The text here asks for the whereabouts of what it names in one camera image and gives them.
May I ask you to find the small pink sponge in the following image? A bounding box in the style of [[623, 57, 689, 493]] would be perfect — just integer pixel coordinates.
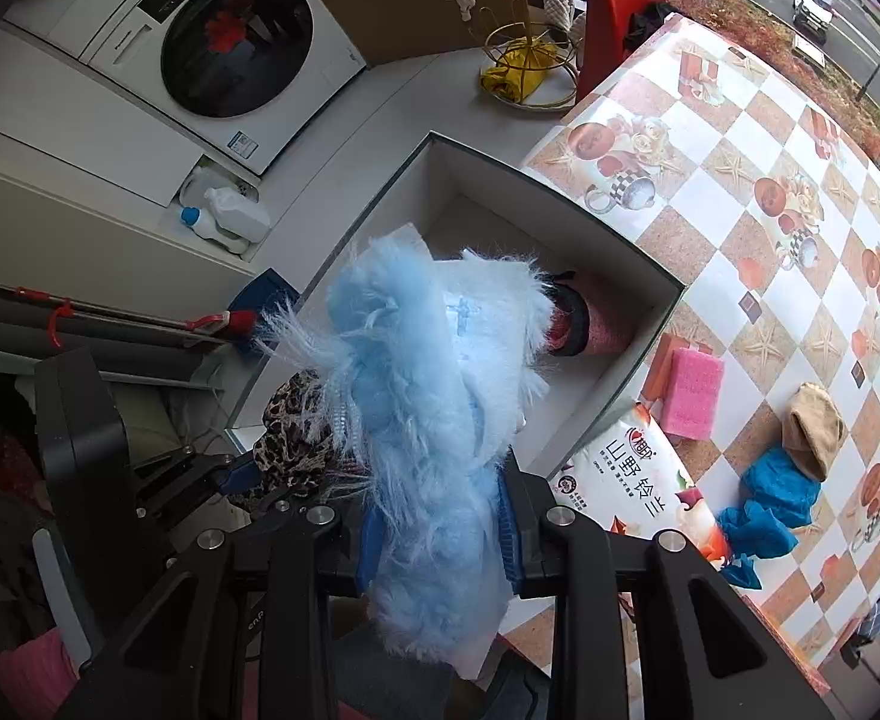
[[657, 347, 726, 440]]

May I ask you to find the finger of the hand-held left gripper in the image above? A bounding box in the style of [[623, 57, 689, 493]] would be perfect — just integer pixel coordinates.
[[215, 457, 262, 500]]

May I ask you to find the white car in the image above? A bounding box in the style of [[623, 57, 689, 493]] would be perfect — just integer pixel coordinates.
[[792, 0, 839, 35]]

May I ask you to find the yellow cloth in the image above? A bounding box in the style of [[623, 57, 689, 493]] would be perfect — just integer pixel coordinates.
[[480, 40, 561, 103]]

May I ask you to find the floral tissue pack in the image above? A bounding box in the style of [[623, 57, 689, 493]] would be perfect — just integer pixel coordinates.
[[551, 401, 730, 572]]

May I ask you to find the pink and dark sock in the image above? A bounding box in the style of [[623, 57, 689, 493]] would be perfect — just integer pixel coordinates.
[[543, 270, 655, 358]]

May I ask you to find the gold wire rack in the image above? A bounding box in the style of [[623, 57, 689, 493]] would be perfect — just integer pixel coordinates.
[[470, 6, 580, 113]]

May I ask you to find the white cabinet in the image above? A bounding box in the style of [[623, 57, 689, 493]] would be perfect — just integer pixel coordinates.
[[0, 21, 262, 280]]

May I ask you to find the checkered printed tablecloth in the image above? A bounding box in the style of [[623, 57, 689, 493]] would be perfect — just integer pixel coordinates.
[[500, 11, 880, 700]]

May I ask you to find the green cardboard box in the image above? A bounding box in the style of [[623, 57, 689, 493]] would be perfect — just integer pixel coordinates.
[[226, 131, 687, 482]]

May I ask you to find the white detergent bottle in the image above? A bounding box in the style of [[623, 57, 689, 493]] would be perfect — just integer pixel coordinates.
[[203, 186, 273, 244]]

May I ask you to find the beige knit sock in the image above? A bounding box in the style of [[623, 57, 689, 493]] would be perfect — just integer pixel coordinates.
[[780, 382, 846, 483]]

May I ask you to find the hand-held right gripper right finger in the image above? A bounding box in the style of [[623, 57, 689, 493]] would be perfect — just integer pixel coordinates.
[[495, 459, 835, 720]]

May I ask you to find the white bottle with blue cap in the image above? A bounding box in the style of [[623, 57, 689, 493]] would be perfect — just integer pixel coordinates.
[[179, 206, 250, 256]]

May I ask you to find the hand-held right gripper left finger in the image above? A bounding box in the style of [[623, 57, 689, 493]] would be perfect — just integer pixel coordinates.
[[57, 502, 390, 720]]

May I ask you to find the red chair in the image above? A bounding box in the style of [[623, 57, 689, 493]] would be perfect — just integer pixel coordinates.
[[575, 0, 668, 103]]

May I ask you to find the pink cloth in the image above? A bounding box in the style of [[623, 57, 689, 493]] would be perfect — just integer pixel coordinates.
[[0, 626, 82, 720]]

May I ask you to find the blue dustpan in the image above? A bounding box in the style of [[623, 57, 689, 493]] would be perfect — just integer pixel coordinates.
[[228, 267, 315, 355]]

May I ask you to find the light blue fluffy cloth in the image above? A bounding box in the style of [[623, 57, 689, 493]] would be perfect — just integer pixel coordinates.
[[256, 229, 562, 685]]

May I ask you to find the white washing machine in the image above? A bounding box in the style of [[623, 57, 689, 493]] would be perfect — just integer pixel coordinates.
[[46, 0, 370, 178]]

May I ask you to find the leopard print cloth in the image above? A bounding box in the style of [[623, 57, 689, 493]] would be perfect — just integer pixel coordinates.
[[251, 370, 352, 512]]

